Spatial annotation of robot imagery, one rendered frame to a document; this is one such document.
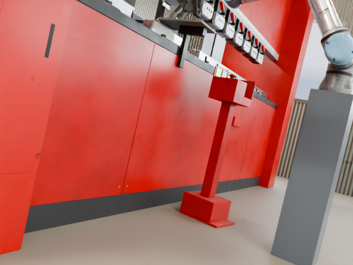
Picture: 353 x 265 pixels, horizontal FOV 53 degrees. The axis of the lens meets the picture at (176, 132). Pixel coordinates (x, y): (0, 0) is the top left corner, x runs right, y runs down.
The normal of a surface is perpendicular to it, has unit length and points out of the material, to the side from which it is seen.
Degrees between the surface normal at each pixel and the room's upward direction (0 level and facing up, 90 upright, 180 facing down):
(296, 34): 90
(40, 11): 90
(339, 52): 96
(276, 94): 90
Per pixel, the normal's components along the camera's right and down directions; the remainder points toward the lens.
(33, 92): 0.85, 0.22
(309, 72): -0.51, -0.08
